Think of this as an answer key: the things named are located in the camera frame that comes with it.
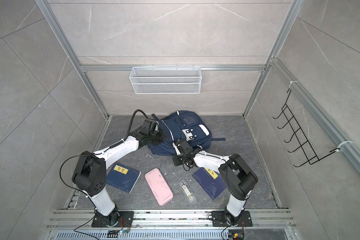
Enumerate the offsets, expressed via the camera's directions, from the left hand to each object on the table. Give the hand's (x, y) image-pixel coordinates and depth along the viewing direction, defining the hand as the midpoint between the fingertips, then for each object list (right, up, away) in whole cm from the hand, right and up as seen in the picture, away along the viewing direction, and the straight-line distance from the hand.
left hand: (169, 132), depth 89 cm
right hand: (+3, -16, +2) cm, 16 cm away
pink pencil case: (-5, -30, -7) cm, 31 cm away
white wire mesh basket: (-2, +36, +12) cm, 38 cm away
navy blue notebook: (-27, -26, -4) cm, 38 cm away
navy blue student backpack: (+7, +5, +17) cm, 19 cm away
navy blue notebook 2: (+25, -29, -4) cm, 38 cm away
